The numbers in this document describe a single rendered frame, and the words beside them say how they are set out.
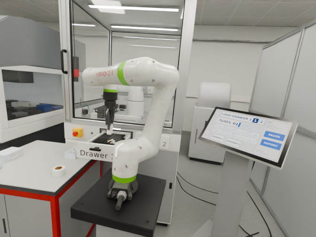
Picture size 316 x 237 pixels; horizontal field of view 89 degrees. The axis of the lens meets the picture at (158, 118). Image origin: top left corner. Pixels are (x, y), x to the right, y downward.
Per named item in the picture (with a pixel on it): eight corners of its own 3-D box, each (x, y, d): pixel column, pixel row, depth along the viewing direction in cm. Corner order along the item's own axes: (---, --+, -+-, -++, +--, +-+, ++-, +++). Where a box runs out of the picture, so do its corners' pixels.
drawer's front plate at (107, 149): (118, 162, 105) (119, 146, 102) (76, 157, 107) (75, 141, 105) (119, 161, 107) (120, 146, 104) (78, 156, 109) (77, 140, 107)
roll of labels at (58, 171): (63, 177, 95) (63, 170, 94) (50, 177, 93) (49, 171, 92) (67, 170, 102) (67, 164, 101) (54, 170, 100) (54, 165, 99)
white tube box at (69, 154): (75, 159, 116) (75, 154, 115) (64, 158, 117) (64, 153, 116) (84, 152, 128) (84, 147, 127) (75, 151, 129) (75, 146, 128)
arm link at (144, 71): (165, 87, 71) (166, 59, 70) (146, 84, 61) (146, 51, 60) (136, 87, 82) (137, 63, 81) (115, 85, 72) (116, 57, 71)
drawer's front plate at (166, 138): (168, 149, 133) (169, 136, 131) (134, 145, 136) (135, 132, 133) (169, 148, 135) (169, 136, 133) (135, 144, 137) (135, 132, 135)
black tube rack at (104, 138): (115, 153, 114) (115, 144, 113) (91, 150, 116) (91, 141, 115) (125, 142, 136) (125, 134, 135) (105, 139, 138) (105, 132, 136)
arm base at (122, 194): (132, 215, 67) (133, 203, 65) (96, 212, 66) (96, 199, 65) (138, 179, 92) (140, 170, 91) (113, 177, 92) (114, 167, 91)
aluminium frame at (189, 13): (181, 135, 131) (198, -12, 109) (63, 122, 140) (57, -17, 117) (178, 114, 224) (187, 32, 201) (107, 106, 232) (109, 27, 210)
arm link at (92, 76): (135, 86, 82) (135, 63, 80) (117, 85, 73) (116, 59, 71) (96, 87, 104) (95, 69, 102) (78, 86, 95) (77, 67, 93)
